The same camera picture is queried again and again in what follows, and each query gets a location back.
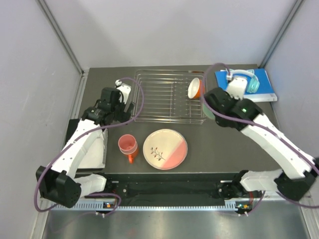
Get mint green bowl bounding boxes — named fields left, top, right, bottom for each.
left=202, top=104, right=215, bottom=120

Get white and orange bowl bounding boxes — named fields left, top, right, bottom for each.
left=187, top=78, right=205, bottom=100

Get metal wire dish rack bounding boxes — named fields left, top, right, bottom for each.
left=132, top=70, right=206, bottom=124

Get cream and pink plate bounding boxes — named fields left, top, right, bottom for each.
left=143, top=129, right=188, bottom=170

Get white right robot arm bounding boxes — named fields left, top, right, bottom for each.
left=201, top=77, right=319, bottom=202

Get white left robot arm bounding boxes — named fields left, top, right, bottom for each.
left=35, top=80, right=134, bottom=208

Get pink plastic cup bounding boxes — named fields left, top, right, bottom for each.
left=118, top=134, right=138, bottom=154

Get teal cat-ear headphones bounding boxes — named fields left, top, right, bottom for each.
left=226, top=69, right=260, bottom=94

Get orange mug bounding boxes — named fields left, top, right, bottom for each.
left=120, top=143, right=139, bottom=164

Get blue book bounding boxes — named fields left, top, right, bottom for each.
left=214, top=68, right=278, bottom=103

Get white paper booklet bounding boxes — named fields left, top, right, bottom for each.
left=78, top=129, right=108, bottom=170

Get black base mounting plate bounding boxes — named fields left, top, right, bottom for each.
left=84, top=173, right=262, bottom=206

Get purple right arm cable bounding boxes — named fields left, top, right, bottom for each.
left=202, top=62, right=319, bottom=216

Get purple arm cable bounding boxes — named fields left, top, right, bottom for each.
left=202, top=62, right=319, bottom=216
left=33, top=77, right=145, bottom=217

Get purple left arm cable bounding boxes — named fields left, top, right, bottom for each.
left=33, top=77, right=145, bottom=217

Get grey slotted cable duct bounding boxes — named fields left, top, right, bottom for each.
left=53, top=201, right=238, bottom=211

